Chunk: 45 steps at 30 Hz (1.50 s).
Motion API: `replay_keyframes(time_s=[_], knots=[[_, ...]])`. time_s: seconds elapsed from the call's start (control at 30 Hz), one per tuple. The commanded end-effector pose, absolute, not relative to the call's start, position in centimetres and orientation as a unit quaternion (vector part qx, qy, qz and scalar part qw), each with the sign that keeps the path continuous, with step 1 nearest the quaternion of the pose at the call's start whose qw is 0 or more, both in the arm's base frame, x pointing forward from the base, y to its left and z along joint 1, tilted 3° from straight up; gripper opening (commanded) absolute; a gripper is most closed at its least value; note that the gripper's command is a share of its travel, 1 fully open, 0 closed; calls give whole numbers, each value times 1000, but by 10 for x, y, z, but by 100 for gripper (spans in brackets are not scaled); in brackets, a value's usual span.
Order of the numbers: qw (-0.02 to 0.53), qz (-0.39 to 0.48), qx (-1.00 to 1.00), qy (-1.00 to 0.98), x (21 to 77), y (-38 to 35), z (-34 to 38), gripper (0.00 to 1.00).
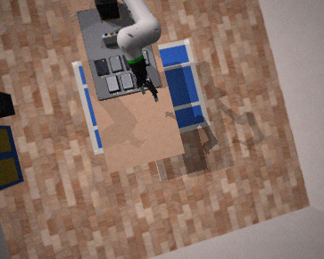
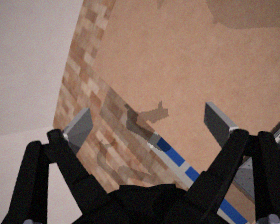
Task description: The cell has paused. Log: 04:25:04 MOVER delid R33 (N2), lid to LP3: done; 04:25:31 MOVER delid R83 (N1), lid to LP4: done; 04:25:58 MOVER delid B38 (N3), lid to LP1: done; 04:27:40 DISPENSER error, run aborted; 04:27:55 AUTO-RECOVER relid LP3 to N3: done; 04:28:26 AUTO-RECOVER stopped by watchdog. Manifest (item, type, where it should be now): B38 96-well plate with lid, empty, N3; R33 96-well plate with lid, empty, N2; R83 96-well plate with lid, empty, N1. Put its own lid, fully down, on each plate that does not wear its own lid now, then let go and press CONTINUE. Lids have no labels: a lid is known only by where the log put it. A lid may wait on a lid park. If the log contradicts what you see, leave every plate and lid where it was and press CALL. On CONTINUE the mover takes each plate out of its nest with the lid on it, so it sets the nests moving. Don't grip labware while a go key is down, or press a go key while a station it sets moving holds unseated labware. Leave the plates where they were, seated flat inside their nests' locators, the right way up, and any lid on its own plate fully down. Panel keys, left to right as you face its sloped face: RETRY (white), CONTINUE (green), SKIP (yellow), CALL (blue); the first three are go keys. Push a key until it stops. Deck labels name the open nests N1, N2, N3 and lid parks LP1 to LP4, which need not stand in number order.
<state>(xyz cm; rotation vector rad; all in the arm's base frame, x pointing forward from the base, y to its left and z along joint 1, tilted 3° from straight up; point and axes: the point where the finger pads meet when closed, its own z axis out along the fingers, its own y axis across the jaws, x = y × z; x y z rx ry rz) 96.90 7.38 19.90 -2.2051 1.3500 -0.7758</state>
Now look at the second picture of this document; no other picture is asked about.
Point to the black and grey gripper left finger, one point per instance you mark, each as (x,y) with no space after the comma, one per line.
(30,196)

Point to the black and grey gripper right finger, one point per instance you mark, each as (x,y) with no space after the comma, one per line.
(211,186)

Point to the grey perforated base plate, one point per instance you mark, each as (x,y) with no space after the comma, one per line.
(244,176)

